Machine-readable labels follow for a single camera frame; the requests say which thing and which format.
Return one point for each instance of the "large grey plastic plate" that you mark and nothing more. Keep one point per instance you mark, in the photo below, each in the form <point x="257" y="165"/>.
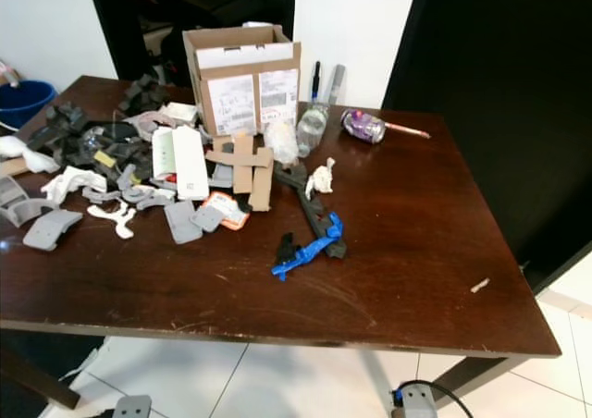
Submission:
<point x="52" y="230"/>

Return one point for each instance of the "long black plastic part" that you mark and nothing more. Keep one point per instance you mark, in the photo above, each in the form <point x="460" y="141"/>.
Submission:
<point x="313" y="205"/>

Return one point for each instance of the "blue plastic part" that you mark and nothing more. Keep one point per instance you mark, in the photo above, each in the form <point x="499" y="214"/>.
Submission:
<point x="310" y="250"/>

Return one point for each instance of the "grey plastic part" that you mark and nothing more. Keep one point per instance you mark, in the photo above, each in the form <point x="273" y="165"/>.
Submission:
<point x="11" y="199"/>
<point x="181" y="223"/>

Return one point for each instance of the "blue plastic bucket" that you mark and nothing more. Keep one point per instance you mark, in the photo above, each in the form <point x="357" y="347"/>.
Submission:
<point x="26" y="102"/>

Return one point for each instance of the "white curved plastic part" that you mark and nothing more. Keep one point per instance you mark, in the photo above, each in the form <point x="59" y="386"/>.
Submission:
<point x="113" y="216"/>

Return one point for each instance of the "black foam pieces pile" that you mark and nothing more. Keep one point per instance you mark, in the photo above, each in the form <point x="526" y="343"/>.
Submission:
<point x="113" y="143"/>

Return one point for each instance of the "black foam piece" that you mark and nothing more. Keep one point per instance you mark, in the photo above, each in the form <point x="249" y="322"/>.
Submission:
<point x="143" y="94"/>

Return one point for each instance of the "white green carton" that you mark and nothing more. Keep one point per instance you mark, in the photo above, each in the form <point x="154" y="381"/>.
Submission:
<point x="191" y="164"/>

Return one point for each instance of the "orange white packet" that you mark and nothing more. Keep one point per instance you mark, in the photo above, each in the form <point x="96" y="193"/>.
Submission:
<point x="227" y="211"/>

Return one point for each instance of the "brown cardboard cross piece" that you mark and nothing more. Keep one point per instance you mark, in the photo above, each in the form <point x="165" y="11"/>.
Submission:
<point x="245" y="161"/>

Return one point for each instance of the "cardboard box with shipping labels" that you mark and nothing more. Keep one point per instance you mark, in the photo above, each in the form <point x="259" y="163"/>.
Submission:
<point x="240" y="65"/>

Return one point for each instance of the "crumpled clear plastic bag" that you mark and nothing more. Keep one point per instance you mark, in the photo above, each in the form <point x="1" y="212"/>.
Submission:
<point x="281" y="142"/>

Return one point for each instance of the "clear plastic bottle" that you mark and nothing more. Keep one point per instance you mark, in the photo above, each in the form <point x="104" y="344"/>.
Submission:
<point x="313" y="127"/>

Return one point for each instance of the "small crumpled white tissue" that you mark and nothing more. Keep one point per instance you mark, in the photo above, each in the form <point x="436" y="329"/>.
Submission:
<point x="322" y="178"/>

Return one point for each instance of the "black pen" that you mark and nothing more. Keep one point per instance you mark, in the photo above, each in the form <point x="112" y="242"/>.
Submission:
<point x="315" y="81"/>

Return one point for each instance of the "grey marker pen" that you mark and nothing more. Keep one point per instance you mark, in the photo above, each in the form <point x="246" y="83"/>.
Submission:
<point x="336" y="82"/>

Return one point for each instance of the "purple drink can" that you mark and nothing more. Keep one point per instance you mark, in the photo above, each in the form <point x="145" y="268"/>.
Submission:
<point x="362" y="126"/>

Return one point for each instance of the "dark brown wooden table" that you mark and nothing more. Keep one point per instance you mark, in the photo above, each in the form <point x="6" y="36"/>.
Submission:
<point x="407" y="242"/>

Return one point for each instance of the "pink pencil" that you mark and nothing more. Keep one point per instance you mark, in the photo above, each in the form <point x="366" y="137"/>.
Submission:
<point x="409" y="129"/>

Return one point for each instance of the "grey right robot foot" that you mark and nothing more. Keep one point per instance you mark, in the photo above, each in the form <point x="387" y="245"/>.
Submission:
<point x="417" y="403"/>

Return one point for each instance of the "small white paper scrap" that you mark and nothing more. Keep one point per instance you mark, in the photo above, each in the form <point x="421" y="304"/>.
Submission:
<point x="480" y="286"/>

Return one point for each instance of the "black door panel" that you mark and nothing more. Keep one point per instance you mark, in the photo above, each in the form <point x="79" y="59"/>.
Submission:
<point x="509" y="104"/>

